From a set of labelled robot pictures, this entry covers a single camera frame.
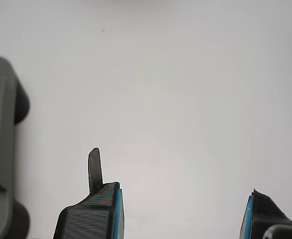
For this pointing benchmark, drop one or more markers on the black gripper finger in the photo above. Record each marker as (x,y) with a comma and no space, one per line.
(265,219)
(91,221)

